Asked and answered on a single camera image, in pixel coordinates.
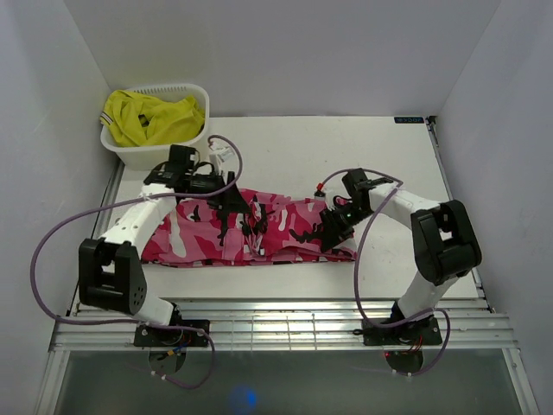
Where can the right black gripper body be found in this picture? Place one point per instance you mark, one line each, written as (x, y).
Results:
(341, 220)

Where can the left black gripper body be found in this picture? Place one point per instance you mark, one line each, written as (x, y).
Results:
(204, 185)

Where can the pink camouflage trousers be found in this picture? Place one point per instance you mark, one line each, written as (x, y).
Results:
(276, 229)

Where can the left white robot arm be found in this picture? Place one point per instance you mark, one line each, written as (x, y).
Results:
(111, 274)

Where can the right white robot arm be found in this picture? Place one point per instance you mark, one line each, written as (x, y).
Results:
(444, 243)

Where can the yellow trousers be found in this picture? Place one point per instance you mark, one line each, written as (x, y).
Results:
(140, 120)

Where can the white plastic basket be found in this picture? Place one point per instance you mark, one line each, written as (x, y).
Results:
(146, 158)

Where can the blue label sticker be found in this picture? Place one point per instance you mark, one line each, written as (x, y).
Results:
(409, 120)

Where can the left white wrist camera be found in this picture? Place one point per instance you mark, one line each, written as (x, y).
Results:
(219, 155)

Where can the aluminium rail frame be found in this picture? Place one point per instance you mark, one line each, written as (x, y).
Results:
(286, 326)

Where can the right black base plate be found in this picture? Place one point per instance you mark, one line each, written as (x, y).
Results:
(425, 332)

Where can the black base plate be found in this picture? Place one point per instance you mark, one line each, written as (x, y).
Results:
(190, 333)
(425, 332)

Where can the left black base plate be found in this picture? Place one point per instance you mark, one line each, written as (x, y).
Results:
(190, 333)

